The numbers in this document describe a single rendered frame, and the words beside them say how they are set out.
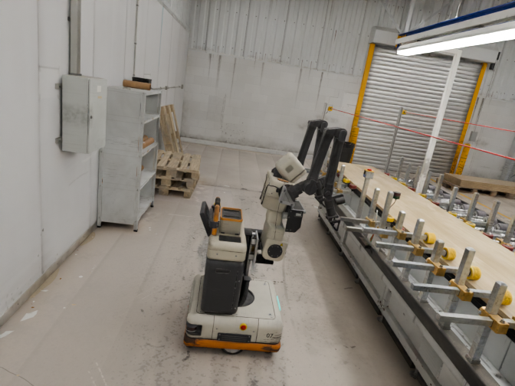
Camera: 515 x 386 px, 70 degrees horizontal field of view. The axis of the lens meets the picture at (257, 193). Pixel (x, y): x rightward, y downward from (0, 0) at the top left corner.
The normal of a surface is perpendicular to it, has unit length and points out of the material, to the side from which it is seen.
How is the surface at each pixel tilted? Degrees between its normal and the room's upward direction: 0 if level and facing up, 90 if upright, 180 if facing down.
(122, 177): 90
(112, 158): 90
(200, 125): 90
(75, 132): 90
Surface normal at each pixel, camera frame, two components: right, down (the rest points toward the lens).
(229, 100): 0.06, 0.29
